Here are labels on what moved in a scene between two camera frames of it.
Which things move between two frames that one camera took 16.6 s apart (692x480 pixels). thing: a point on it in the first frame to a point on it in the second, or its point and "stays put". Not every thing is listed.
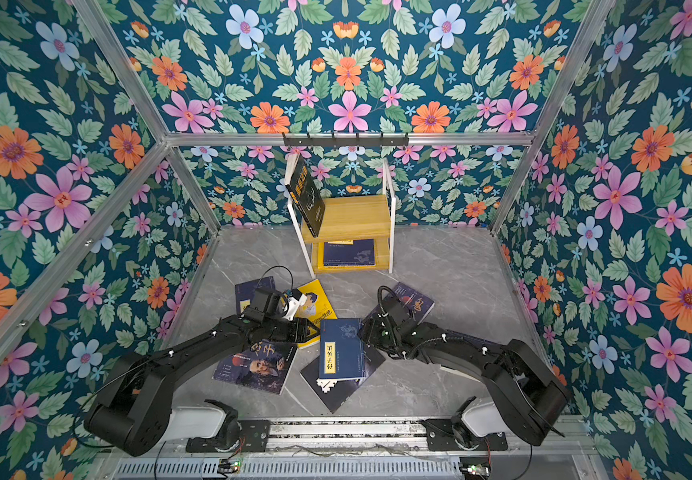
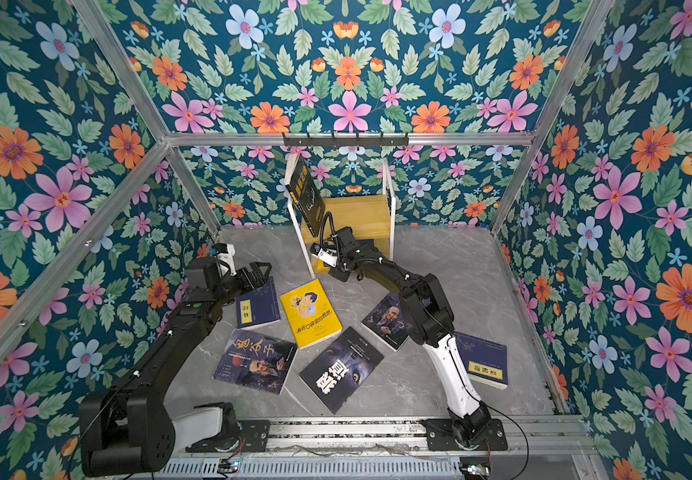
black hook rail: x=346 y=140 stays put
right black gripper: x=370 y=332 to x=337 y=273
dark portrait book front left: x=264 y=366 stays put
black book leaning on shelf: x=305 y=191 stays put
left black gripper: x=301 y=329 to x=257 y=279
